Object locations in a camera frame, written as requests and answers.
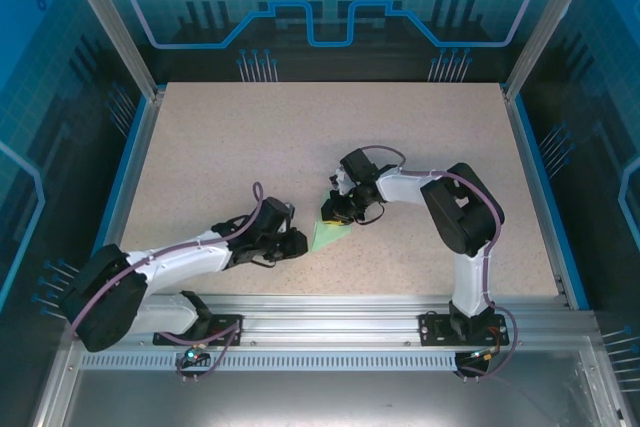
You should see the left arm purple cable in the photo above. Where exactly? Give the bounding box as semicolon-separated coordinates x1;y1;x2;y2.
67;181;266;383

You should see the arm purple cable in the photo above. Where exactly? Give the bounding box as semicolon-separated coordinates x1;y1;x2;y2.
67;181;266;383
357;144;521;382

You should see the metal tray panel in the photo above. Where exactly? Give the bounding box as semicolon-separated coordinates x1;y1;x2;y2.
29;336;631;427

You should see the aluminium and blue side rail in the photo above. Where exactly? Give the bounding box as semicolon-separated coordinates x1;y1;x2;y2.
502;89;591;311
82;89;166;311

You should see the light green cloth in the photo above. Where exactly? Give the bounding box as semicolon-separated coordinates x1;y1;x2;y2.
308;190;354;254

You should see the aluminium frame post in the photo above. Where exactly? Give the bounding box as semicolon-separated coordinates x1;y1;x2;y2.
54;0;166;103
502;0;604;103

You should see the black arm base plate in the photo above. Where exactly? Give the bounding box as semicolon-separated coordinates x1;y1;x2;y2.
152;314;246;348
418;311;511;348

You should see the slotted grey cable duct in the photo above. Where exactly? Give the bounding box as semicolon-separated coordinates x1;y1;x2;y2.
79;352;481;372

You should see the aluminium mounting rail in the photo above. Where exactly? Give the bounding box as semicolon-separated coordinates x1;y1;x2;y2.
67;294;599;343

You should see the cable connector with green light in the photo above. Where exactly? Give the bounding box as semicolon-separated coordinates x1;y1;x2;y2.
467;346;504;363
182;341;209;366

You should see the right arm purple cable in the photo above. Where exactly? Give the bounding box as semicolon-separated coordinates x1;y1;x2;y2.
357;144;521;382

